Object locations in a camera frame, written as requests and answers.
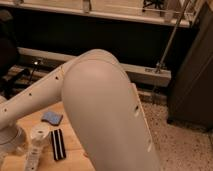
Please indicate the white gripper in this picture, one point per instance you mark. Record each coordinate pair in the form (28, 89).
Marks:
(13, 140)

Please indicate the clear plastic bottle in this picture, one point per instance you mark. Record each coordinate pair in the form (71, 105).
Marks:
(34, 151)

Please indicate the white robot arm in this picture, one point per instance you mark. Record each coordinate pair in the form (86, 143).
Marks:
(102, 105)

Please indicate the white cup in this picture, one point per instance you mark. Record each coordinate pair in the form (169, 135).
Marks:
(36, 128)

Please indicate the blue sponge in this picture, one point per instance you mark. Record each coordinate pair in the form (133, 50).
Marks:
(52, 118)

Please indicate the black white striped eraser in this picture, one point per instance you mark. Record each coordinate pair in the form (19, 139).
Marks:
(58, 146)

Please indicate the black office chair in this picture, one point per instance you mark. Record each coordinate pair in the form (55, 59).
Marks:
(9, 56)

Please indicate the metal pole stand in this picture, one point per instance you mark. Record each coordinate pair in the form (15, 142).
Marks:
(159, 64)

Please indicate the dark cabinet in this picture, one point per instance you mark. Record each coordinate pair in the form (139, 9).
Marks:
(191, 96)

